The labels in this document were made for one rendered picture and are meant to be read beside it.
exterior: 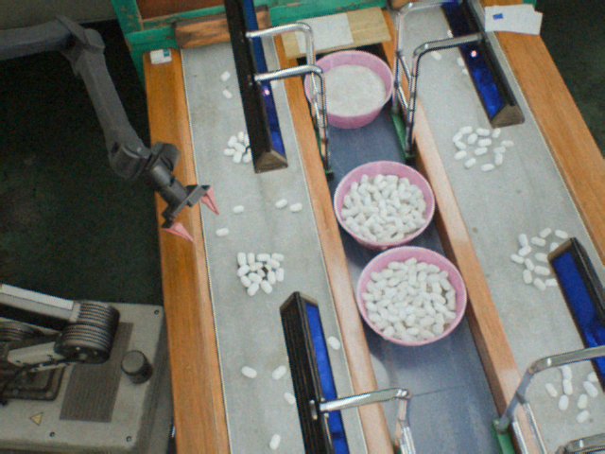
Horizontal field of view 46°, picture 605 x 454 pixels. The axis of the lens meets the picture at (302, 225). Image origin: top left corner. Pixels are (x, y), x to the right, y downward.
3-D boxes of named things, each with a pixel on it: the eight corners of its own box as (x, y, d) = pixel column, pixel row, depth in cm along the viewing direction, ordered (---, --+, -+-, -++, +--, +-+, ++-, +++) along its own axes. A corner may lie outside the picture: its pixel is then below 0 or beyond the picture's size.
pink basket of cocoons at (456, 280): (370, 368, 177) (370, 353, 169) (347, 274, 191) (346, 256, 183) (475, 347, 178) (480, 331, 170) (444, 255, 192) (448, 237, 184)
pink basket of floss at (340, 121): (359, 150, 213) (359, 130, 205) (289, 113, 223) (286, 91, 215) (409, 95, 224) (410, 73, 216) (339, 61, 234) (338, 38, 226)
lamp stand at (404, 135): (405, 166, 209) (413, 53, 171) (388, 115, 220) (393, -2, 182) (468, 154, 210) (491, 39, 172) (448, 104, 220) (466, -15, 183)
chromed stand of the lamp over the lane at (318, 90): (269, 192, 208) (249, 84, 170) (259, 139, 218) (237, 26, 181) (334, 180, 208) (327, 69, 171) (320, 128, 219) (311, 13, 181)
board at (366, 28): (286, 60, 223) (286, 57, 222) (279, 26, 231) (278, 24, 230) (390, 41, 224) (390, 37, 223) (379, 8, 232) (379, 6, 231)
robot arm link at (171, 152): (112, 172, 167) (125, 146, 162) (128, 147, 176) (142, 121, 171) (157, 198, 169) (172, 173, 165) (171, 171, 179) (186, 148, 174)
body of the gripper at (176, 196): (164, 219, 172) (144, 198, 169) (192, 190, 176) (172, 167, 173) (177, 219, 167) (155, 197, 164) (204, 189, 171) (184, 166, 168)
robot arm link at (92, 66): (65, 60, 187) (79, 26, 181) (87, 63, 191) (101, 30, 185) (112, 182, 166) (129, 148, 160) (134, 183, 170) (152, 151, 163)
